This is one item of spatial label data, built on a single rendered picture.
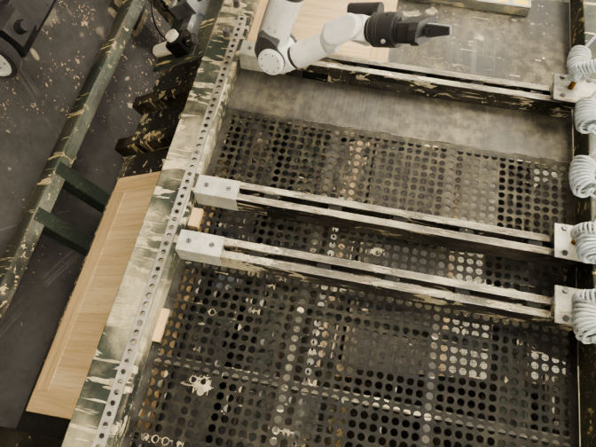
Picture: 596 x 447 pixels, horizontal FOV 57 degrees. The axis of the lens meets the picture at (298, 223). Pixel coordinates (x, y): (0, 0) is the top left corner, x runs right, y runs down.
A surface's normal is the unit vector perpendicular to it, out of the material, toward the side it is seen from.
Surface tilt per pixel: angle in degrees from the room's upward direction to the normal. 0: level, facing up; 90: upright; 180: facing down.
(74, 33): 0
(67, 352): 90
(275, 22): 90
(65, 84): 0
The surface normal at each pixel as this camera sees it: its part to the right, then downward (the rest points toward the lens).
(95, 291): -0.50, -0.47
